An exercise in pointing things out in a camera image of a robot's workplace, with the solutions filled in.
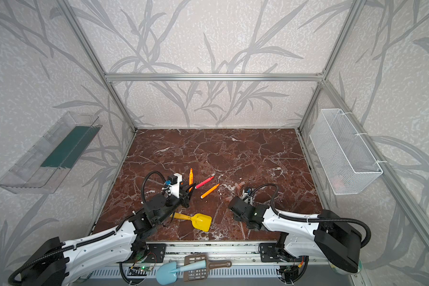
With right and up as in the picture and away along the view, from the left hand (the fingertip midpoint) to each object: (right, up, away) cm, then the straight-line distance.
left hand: (197, 179), depth 77 cm
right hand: (+18, -15, +9) cm, 25 cm away
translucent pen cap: (+20, -7, +17) cm, 27 cm away
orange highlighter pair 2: (+5, -8, +16) cm, 19 cm away
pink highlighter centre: (+1, -5, +19) cm, 19 cm away
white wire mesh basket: (+55, +9, -15) cm, 58 cm away
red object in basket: (+59, -1, -3) cm, 59 cm away
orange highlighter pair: (-2, +1, -3) cm, 3 cm away
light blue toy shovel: (-11, -34, -8) cm, 37 cm away
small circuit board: (-23, -37, -4) cm, 43 cm away
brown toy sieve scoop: (+3, -36, -7) cm, 37 cm away
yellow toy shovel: (0, -20, +4) cm, 20 cm away
